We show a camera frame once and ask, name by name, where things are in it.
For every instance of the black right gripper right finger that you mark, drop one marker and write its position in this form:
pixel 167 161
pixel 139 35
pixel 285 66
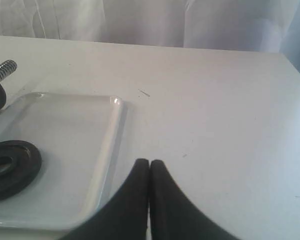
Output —
pixel 172 215

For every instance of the chrome threaded dumbbell bar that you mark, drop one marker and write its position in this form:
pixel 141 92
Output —
pixel 7 68

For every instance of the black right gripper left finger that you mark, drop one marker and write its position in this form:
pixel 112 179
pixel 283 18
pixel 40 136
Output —
pixel 125 215

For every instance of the white backdrop curtain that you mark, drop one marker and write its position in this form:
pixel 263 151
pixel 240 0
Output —
pixel 242 25

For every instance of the white rectangular plastic tray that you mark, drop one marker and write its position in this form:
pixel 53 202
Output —
pixel 75 135

